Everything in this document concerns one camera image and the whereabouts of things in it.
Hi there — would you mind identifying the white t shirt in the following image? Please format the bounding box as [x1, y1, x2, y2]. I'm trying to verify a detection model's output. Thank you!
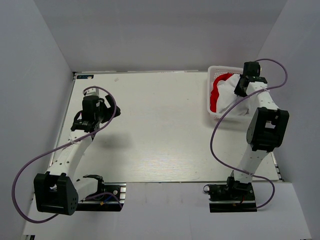
[215, 74, 253, 117]

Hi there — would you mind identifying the red t shirt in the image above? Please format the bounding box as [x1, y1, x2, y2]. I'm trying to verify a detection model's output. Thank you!
[209, 72, 241, 113]

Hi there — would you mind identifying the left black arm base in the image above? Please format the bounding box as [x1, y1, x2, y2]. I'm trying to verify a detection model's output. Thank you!
[76, 182, 127, 212]

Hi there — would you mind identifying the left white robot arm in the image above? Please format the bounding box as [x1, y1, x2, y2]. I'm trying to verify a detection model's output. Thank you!
[33, 94, 121, 216]

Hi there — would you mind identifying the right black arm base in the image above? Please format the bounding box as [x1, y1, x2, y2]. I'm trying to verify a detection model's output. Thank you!
[203, 183, 257, 213]

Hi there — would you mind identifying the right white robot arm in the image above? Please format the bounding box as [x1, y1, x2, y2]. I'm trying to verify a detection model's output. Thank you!
[225, 61, 290, 200]

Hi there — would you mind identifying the blue table label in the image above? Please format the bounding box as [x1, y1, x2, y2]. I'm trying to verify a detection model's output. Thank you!
[76, 74, 94, 80]

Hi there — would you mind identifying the white plastic basket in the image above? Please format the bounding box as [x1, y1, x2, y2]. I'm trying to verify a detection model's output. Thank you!
[206, 65, 252, 123]

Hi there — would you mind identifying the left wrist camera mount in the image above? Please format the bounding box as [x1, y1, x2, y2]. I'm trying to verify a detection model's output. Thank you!
[82, 87, 100, 100]

